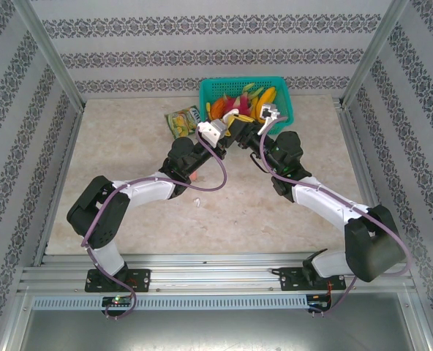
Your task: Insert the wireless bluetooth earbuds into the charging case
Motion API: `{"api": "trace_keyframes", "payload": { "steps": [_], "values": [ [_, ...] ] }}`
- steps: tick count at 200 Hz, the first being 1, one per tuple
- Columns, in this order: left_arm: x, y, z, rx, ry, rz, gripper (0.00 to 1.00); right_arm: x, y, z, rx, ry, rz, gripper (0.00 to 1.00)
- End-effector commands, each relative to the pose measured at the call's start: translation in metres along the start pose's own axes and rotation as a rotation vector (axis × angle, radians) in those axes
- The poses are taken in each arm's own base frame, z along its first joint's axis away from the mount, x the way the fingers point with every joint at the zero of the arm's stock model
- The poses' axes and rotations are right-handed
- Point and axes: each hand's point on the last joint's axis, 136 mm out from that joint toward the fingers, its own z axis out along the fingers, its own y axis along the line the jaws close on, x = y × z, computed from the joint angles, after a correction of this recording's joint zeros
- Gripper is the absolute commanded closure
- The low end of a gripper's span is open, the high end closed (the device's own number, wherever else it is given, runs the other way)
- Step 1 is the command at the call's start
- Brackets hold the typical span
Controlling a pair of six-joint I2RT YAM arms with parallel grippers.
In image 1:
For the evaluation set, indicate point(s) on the pink earbud charging case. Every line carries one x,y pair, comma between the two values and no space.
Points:
195,176

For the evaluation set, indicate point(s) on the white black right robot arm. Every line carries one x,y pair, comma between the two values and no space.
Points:
322,203

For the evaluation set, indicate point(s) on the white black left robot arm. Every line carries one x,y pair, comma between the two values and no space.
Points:
147,190

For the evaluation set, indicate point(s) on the pink dragon fruit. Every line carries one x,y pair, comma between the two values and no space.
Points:
235,102

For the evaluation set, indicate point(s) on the orange mango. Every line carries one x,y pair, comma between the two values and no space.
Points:
218,107

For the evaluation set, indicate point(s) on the yellow fruit slice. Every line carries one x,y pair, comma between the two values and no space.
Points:
208,109

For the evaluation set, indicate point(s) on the yellow banana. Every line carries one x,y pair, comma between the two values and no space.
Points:
266,96

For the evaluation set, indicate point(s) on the green snack packet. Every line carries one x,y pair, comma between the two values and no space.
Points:
181,122

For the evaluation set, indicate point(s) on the teal plastic basket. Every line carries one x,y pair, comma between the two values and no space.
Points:
284,98

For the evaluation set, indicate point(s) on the grey metal sheet panel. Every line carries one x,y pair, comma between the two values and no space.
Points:
216,332

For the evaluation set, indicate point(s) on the aluminium side rail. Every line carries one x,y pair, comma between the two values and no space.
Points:
60,183
367,183

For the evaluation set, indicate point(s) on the aluminium mounting rail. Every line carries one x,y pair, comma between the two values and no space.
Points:
216,278

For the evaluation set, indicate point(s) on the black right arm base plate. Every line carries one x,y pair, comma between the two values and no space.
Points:
289,279

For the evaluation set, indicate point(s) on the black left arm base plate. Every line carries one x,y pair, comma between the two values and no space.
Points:
139,279

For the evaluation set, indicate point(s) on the aluminium frame post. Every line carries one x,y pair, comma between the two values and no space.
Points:
375,55
52,58

